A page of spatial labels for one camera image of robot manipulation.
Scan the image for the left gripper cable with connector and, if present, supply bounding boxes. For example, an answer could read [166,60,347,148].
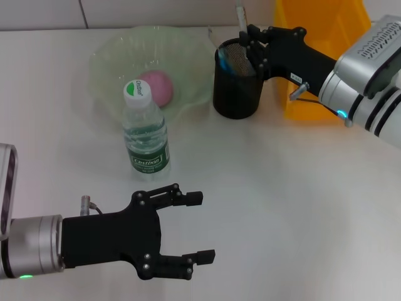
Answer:
[80,194,104,216]

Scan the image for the yellow plastic bin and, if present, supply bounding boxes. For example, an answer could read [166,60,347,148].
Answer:
[269,0,373,122]

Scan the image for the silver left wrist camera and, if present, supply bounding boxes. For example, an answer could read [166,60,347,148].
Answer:
[0,143,19,241]

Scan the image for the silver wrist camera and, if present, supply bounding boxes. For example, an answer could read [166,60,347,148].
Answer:
[334,14,401,100]
[0,143,19,241]

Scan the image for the pink peach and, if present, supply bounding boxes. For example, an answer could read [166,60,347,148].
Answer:
[137,70,174,109]

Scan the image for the clear grey ballpoint pen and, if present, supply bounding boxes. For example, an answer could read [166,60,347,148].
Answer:
[234,3,255,70]

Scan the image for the clear plastic ruler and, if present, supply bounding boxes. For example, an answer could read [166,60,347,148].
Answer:
[208,26,221,48]

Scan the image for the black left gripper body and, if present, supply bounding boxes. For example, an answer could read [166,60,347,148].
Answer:
[61,189,164,280]

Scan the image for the blue teal scissors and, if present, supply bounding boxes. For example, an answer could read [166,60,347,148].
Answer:
[218,50,236,72]

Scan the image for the black mesh pen holder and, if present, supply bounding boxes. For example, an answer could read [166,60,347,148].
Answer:
[212,38,267,120]

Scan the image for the green glass fruit plate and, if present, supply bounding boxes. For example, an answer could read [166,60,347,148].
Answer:
[89,25,214,125]

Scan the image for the clear green-label water bottle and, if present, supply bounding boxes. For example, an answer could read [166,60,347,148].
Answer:
[122,80,172,178]

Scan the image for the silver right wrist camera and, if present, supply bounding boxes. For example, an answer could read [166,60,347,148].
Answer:
[334,14,401,100]

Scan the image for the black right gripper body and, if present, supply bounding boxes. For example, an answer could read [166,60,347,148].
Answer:
[259,26,336,95]

